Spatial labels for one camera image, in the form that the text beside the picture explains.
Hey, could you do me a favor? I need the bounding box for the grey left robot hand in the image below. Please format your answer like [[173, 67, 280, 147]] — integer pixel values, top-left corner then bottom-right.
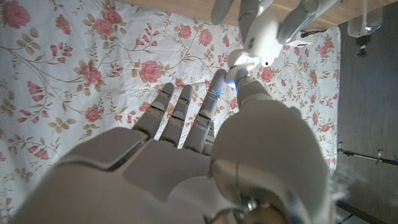
[[211, 0, 341, 45]]

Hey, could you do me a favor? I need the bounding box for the white airpods case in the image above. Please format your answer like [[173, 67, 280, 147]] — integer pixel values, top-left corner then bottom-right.
[[228, 12, 284, 70]]

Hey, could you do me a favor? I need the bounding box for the black plug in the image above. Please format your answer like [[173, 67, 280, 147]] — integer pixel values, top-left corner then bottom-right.
[[356, 35, 370, 58]]

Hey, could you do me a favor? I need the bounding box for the floral print backdrop cloth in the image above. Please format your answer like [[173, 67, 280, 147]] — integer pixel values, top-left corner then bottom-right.
[[0, 0, 341, 218]]

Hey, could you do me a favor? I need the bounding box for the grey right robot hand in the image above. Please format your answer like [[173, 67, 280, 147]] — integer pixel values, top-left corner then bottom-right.
[[9, 68, 338, 224]]

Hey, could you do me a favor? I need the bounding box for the white airpod earbud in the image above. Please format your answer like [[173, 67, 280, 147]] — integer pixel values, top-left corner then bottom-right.
[[224, 63, 246, 84]]

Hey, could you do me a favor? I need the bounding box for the dark textured door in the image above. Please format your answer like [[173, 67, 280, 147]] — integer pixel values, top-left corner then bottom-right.
[[336, 1, 398, 224]]

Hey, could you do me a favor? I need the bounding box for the white power strip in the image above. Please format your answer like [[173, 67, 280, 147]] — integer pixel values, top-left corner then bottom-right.
[[287, 30, 313, 48]]

